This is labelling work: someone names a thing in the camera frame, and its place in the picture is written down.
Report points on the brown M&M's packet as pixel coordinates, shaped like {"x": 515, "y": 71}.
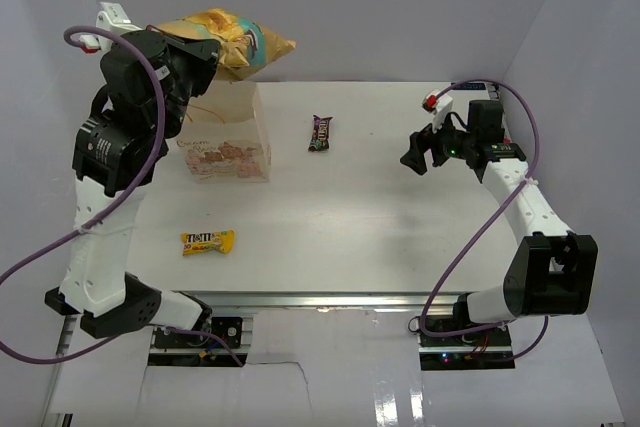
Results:
{"x": 320, "y": 134}

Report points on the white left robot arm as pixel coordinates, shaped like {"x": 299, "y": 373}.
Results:
{"x": 114, "y": 163}

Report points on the tan popcorn chips bag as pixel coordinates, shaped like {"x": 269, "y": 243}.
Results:
{"x": 246, "y": 47}

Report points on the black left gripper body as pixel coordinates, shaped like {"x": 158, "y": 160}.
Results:
{"x": 194, "y": 74}

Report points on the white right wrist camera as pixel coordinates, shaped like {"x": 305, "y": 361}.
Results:
{"x": 438, "y": 105}

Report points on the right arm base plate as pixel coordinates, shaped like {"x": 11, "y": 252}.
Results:
{"x": 473, "y": 343}

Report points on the aluminium table frame rail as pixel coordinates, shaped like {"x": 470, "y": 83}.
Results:
{"x": 313, "y": 300}

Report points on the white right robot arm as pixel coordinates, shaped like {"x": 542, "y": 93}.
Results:
{"x": 553, "y": 268}

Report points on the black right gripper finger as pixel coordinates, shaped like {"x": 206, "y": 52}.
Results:
{"x": 439, "y": 156}
{"x": 414, "y": 158}

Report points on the cream bear paper bag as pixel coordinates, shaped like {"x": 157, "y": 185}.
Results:
{"x": 224, "y": 135}

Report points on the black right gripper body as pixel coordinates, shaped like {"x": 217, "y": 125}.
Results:
{"x": 456, "y": 143}

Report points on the yellow M&M's packet face-up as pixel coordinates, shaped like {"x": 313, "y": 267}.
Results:
{"x": 195, "y": 243}

